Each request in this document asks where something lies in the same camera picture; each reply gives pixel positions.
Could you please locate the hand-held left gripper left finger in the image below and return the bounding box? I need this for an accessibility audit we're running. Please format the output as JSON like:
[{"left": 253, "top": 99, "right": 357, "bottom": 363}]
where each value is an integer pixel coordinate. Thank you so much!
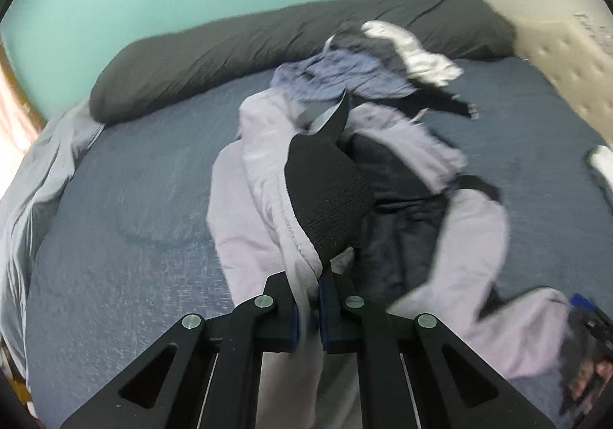
[{"left": 60, "top": 271, "right": 301, "bottom": 429}]

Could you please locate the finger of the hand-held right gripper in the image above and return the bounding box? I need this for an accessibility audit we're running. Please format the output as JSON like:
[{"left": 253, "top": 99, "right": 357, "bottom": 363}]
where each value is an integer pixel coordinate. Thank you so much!
[{"left": 570, "top": 293, "right": 597, "bottom": 313}]

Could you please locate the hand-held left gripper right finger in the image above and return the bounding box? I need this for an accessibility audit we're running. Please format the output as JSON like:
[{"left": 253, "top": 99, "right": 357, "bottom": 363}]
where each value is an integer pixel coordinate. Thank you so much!
[{"left": 318, "top": 272, "right": 559, "bottom": 429}]

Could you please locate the grey jacket with black trim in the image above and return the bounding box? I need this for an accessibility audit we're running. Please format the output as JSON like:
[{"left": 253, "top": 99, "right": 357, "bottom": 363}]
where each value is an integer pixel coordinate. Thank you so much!
[{"left": 207, "top": 89, "right": 573, "bottom": 429}]

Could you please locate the person's right hand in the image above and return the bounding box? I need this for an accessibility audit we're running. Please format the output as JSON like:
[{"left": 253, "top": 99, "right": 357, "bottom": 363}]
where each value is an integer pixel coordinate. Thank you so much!
[{"left": 569, "top": 357, "right": 612, "bottom": 404}]

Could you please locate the white folded garment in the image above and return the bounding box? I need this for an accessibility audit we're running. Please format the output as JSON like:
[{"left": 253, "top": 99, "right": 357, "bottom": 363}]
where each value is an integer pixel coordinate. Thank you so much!
[{"left": 588, "top": 146, "right": 613, "bottom": 193}]

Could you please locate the blue bed cover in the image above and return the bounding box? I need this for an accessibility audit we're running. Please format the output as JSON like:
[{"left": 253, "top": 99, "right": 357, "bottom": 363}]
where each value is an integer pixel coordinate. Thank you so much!
[{"left": 24, "top": 53, "right": 613, "bottom": 429}]

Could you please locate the blue-grey crumpled garment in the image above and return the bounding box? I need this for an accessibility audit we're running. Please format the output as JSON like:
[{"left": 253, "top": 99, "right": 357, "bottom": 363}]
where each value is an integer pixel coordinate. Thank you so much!
[{"left": 270, "top": 46, "right": 420, "bottom": 102}]

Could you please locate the black crumpled garment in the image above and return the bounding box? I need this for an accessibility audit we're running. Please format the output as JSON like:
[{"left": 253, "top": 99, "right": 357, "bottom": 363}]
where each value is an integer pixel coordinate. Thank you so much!
[{"left": 407, "top": 75, "right": 480, "bottom": 122}]

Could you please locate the cream tufted headboard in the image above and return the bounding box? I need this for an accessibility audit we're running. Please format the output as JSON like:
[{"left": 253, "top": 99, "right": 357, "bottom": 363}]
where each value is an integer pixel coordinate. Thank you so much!
[{"left": 484, "top": 0, "right": 613, "bottom": 147}]

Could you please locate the dark grey crumpled garment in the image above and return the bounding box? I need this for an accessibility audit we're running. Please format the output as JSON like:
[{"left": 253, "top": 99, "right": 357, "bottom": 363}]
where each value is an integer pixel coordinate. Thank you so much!
[{"left": 330, "top": 24, "right": 413, "bottom": 75}]

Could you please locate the white crumpled garment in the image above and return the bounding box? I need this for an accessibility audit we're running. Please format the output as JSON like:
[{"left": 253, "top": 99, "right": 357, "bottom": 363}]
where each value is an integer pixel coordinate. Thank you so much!
[{"left": 360, "top": 20, "right": 464, "bottom": 87}]

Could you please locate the dark grey long pillow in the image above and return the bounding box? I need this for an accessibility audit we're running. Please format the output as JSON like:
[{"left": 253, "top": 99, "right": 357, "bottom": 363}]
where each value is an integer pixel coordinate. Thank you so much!
[{"left": 89, "top": 0, "right": 518, "bottom": 126}]

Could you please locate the brown wooden trim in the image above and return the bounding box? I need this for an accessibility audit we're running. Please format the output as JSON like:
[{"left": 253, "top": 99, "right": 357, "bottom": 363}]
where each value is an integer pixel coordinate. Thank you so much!
[{"left": 0, "top": 43, "right": 46, "bottom": 133}]

